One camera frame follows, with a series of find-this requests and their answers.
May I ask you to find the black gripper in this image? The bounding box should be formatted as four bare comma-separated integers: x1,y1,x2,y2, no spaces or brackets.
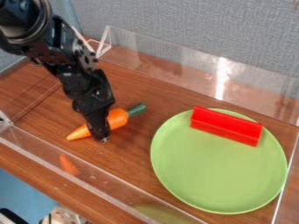
59,69,115,142

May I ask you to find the orange toy carrot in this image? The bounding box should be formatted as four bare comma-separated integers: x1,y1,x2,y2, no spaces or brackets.
66,102,147,141

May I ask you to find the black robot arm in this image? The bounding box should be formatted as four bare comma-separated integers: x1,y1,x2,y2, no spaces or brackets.
0,0,115,142

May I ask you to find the red rectangular block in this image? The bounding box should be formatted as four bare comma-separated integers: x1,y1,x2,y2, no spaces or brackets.
191,107,263,147

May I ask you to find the green round plate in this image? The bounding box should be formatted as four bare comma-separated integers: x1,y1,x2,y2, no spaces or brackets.
151,110,287,214

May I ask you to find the clear acrylic enclosure wall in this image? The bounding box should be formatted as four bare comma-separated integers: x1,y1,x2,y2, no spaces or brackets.
0,26,299,224

